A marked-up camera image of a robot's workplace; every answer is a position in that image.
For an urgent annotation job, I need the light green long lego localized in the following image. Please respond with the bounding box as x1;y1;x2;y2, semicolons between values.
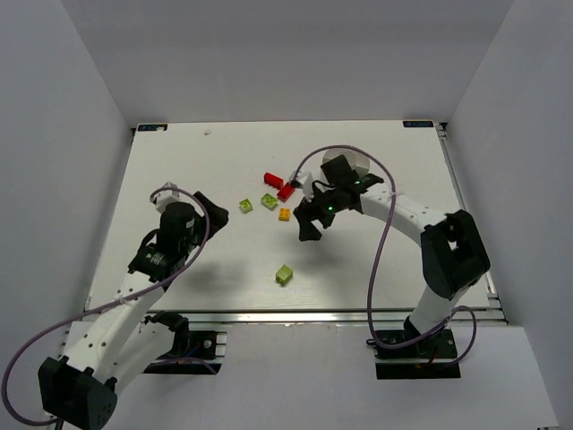
261;193;278;210

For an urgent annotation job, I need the lime green lego block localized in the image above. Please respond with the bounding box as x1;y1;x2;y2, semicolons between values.
275;264;294;286

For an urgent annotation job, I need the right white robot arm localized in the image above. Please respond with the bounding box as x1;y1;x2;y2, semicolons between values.
291;174;491;350

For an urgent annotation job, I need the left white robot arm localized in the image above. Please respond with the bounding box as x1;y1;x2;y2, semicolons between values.
38;185;229;429

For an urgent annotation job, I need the orange square lego brick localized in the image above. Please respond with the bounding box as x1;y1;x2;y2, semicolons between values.
278;208;291;221

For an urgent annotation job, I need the light green small lego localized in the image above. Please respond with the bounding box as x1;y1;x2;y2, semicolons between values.
239;199;253;214

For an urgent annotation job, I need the red square lego brick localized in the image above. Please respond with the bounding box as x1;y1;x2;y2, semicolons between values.
277;183;295;202

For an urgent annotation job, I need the white round divided container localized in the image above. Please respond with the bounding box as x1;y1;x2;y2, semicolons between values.
322;149;370;177

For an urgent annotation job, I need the red long lego brick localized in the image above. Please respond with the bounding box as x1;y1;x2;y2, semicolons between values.
263;172;284;190

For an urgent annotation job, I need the left blue corner sticker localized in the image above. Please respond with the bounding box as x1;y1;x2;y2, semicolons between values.
136;124;168;133

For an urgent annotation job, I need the blue corner sticker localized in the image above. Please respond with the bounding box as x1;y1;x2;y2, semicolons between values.
136;124;168;133
402;120;434;128

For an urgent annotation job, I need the right blue corner sticker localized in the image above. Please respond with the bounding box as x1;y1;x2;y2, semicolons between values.
402;120;434;128

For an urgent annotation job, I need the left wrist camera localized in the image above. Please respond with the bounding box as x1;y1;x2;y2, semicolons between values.
150;182;181;213

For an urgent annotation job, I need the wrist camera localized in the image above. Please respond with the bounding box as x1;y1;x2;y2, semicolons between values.
288;170;314;202
150;182;181;213

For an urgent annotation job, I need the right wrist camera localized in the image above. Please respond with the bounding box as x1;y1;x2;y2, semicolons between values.
288;170;314;202

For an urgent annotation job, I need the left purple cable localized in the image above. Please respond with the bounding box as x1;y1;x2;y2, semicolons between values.
0;186;212;426

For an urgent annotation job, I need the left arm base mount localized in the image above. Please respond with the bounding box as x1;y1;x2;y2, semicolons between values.
140;312;227;375

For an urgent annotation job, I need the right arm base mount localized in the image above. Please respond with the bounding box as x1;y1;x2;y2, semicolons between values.
366;329;461;381

